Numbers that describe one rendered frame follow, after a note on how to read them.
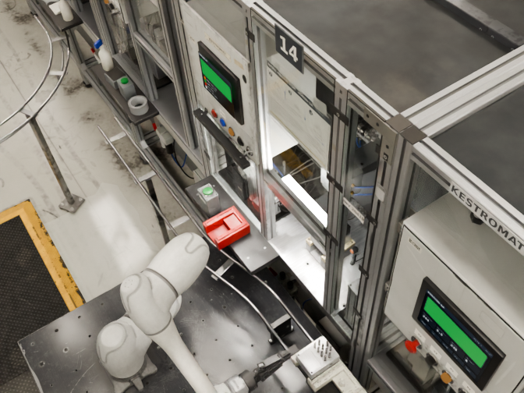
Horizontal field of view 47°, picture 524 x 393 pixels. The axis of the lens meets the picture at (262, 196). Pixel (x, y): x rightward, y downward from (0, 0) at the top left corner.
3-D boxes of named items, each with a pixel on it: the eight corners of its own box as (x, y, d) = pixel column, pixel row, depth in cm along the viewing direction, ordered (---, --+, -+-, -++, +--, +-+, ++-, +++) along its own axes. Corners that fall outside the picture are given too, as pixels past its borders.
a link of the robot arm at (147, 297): (157, 341, 177) (186, 307, 184) (129, 303, 167) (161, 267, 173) (130, 327, 186) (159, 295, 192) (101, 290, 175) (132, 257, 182)
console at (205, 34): (192, 104, 237) (172, 1, 201) (253, 75, 246) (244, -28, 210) (250, 169, 214) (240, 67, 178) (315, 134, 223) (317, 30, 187)
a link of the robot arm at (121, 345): (96, 365, 238) (80, 341, 221) (127, 329, 247) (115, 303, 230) (125, 387, 232) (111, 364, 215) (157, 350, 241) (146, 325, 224)
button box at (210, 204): (200, 206, 263) (196, 189, 254) (215, 197, 266) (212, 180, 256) (209, 217, 259) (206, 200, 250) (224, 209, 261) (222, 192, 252)
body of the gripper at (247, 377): (249, 396, 217) (270, 382, 220) (248, 387, 211) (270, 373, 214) (238, 380, 221) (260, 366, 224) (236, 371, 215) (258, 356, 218)
